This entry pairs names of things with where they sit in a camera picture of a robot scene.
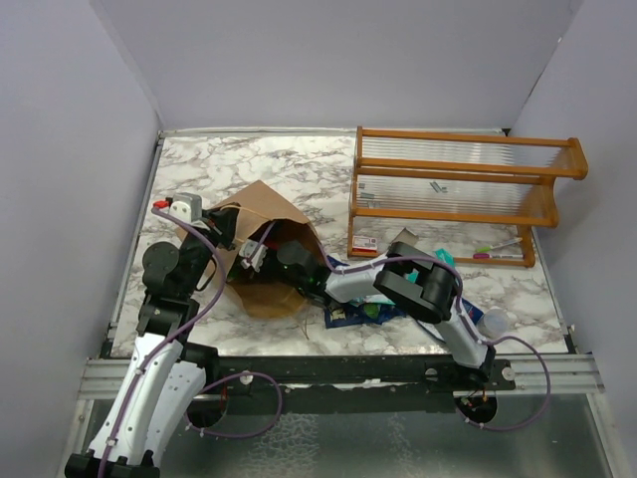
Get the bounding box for brown paper bag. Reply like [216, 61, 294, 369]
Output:
[173, 179, 324, 340]

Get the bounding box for Kettle sea salt vinegar chips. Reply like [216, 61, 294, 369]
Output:
[324, 303, 406, 329]

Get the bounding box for teal snack packet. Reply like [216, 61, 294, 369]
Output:
[434, 248, 455, 267]

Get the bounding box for blue white snack bag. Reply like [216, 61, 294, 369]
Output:
[462, 299, 484, 325]

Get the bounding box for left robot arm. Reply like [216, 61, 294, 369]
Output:
[64, 198, 239, 477]

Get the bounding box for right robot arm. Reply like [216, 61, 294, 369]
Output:
[268, 240, 495, 389]

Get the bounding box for red white staples box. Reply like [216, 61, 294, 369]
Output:
[351, 236, 378, 253]

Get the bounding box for open small cardboard box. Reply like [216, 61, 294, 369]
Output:
[393, 228, 419, 247]

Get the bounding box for pink marker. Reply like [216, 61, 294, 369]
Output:
[472, 251, 525, 260]

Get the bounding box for green marker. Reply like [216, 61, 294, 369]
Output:
[475, 237, 523, 253]

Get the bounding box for wooden shelf rack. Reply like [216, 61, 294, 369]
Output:
[348, 126, 588, 268]

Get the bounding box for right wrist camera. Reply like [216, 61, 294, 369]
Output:
[238, 239, 268, 272]

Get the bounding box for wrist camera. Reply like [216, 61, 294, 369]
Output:
[166, 192, 203, 224]
[238, 239, 268, 272]

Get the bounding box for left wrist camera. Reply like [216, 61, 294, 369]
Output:
[166, 192, 203, 224]

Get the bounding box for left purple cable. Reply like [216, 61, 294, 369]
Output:
[99, 206, 284, 478]

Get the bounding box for purple cable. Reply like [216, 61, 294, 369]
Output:
[253, 221, 554, 433]
[99, 206, 284, 478]

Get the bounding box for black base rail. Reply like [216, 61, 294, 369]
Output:
[182, 344, 515, 424]

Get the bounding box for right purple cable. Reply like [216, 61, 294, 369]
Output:
[253, 221, 554, 433]

